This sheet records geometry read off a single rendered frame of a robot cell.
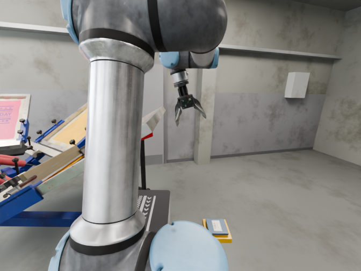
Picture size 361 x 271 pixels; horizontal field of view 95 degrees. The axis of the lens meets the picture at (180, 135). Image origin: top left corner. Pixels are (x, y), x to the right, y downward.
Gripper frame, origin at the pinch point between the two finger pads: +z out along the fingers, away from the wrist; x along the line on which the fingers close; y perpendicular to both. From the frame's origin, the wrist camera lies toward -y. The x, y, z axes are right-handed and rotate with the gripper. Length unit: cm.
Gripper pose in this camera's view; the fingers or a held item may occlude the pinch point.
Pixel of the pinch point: (191, 122)
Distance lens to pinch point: 84.8
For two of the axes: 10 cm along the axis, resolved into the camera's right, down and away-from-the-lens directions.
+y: 0.1, 2.7, -9.6
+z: 2.7, 9.3, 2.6
